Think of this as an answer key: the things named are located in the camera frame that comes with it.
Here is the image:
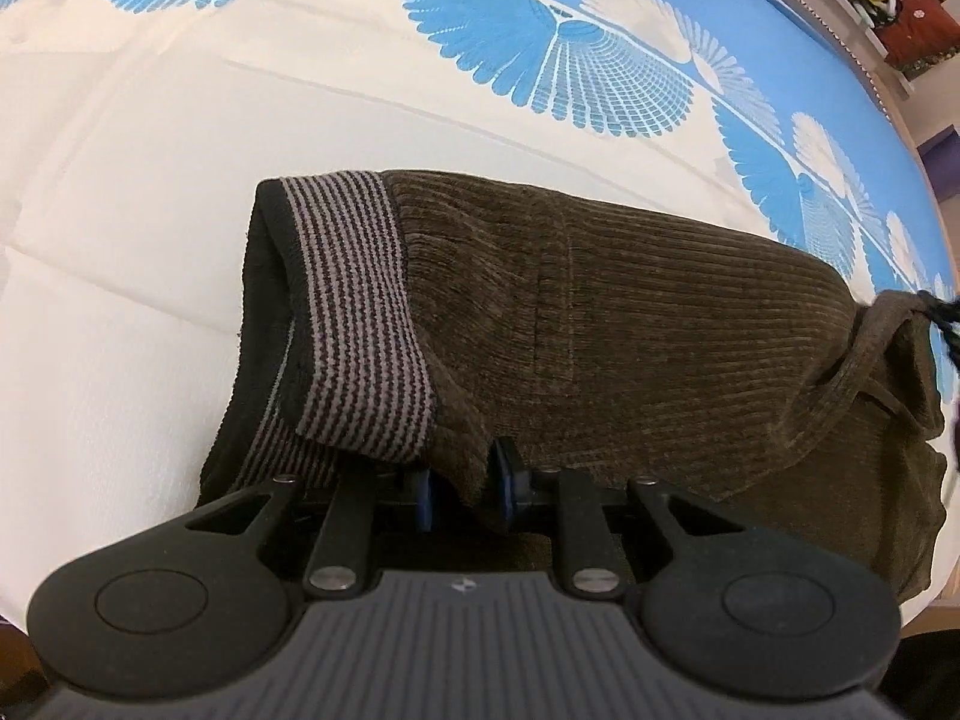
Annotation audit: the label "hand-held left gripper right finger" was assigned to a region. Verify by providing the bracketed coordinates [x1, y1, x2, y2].
[486, 439, 751, 601]

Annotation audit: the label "brown corduroy pants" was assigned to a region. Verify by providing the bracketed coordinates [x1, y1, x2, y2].
[201, 169, 950, 605]

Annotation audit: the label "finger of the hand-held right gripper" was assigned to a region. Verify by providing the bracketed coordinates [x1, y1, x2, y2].
[919, 289, 960, 380]

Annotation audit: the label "dark red bag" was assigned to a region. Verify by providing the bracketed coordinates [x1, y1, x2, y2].
[876, 0, 960, 81]

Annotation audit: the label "blue white printed bed sheet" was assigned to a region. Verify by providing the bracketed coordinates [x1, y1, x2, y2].
[0, 0, 960, 616]

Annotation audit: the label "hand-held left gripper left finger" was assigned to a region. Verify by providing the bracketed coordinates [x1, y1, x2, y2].
[184, 461, 440, 597]

